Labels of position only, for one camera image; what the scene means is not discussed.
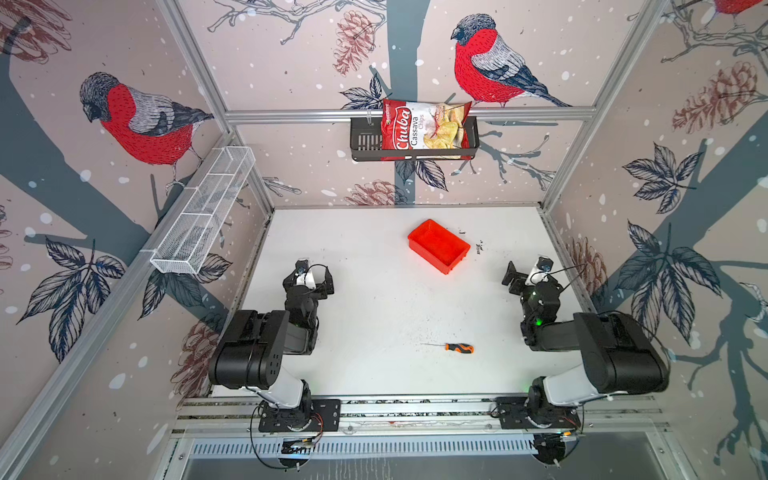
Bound orange black handled screwdriver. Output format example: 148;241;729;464
426;343;475;355

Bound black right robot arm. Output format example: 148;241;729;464
501;256;670;428

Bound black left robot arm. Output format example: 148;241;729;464
208;259;341;434

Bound red plastic bin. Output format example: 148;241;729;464
407;219;470;275

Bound small dark screws on table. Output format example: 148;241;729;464
458;228;484;254

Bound red cassava chips bag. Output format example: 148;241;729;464
381;100;472;148

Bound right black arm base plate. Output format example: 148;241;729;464
489;396;582;430

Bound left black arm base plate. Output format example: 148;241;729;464
257;399;341;433

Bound white wire mesh shelf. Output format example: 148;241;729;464
150;146;255;275

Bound aluminium front rail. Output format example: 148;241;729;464
169;393;670;438

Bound black wall basket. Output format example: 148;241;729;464
350;116;479;162

